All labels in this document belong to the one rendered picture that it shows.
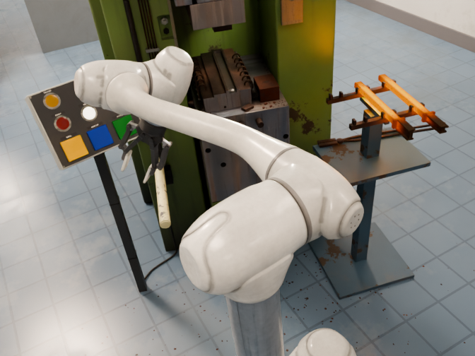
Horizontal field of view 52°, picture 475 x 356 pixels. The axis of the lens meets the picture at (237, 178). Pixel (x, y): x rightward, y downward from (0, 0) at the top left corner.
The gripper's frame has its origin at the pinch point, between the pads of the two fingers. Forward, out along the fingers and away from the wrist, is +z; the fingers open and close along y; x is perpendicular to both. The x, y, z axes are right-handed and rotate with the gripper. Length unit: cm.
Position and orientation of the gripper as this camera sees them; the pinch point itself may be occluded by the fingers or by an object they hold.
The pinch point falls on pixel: (137, 167)
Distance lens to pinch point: 148.2
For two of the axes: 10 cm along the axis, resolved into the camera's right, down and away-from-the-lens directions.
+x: -2.9, 5.7, -7.7
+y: -8.8, -4.8, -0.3
